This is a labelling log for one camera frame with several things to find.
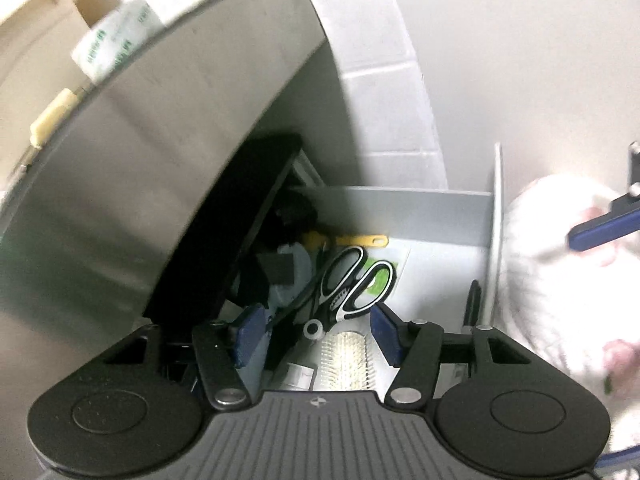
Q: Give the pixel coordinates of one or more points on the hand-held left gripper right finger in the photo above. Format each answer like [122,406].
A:
[387,332]

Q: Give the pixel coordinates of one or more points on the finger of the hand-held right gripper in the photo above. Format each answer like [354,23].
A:
[635,165]
[600,230]

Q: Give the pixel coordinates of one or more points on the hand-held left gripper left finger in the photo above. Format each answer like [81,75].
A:
[249,335]

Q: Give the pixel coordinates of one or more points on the black and white scissors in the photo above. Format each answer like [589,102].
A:
[350,305]

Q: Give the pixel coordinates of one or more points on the drawer with black front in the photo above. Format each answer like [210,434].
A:
[440,220]

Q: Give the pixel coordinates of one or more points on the white bristle hairbrush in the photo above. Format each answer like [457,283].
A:
[347,360]

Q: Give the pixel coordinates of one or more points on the small white box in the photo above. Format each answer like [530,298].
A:
[299,377]

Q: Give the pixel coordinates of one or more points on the green and white card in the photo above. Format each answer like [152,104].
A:
[401,265]

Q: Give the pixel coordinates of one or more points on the white fluffy cat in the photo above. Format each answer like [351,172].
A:
[550,300]

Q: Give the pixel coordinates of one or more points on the pale blue round item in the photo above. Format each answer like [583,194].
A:
[300,265]

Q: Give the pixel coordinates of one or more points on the black marker pen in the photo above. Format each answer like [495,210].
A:
[472,305]

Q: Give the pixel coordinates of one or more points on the beige plastic dish drainer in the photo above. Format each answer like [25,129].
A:
[35,35]

